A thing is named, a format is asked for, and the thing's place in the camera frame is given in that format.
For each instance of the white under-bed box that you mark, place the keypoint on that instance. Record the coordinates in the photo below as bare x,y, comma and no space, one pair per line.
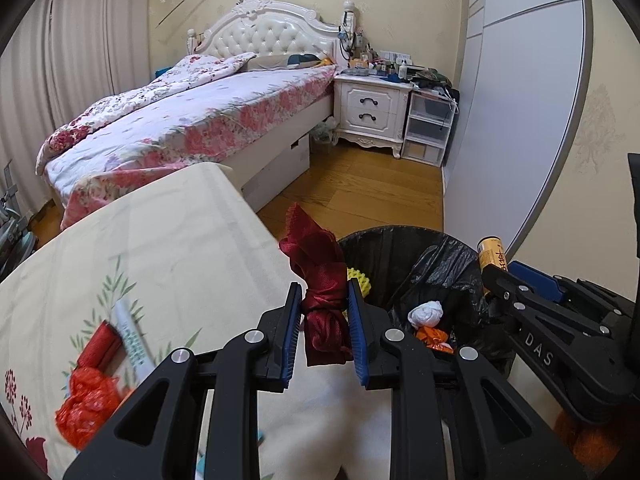
278,174

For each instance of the beige curtain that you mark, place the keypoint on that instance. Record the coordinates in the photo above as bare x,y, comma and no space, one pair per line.
64,56

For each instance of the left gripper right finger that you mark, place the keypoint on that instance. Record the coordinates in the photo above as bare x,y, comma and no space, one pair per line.
453,416

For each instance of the yellow film canister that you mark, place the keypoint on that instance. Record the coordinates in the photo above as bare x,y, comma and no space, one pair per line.
491,253

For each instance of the white nightstand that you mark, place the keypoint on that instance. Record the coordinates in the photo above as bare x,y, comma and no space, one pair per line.
371,112

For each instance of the floral quilt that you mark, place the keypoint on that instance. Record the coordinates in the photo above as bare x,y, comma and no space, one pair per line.
191,72

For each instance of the red cylinder tube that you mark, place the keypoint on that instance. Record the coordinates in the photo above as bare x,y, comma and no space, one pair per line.
101,348

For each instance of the white bed with headboard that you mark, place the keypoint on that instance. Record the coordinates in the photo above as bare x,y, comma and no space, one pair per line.
243,121

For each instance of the yellow foam net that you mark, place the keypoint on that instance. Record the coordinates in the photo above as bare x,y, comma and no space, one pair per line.
362,279

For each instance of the nightstand clutter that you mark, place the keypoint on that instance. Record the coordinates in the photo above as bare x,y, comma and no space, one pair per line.
398,70

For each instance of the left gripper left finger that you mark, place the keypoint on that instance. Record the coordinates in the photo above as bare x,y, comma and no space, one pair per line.
157,432

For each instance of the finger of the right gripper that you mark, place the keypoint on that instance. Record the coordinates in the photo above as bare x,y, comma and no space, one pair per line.
543,284
505,292

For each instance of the black bin with bag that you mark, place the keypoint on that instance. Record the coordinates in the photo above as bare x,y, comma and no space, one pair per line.
408,266

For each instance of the orange wrapper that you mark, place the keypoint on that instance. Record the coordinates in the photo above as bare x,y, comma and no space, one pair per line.
434,339

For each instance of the white sliding wardrobe door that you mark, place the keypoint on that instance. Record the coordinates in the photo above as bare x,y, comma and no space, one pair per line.
523,85

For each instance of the white green tube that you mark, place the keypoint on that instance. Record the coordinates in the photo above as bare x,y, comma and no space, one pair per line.
138,355

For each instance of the clear plastic drawer unit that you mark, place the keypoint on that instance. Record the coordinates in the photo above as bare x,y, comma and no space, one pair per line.
429,122

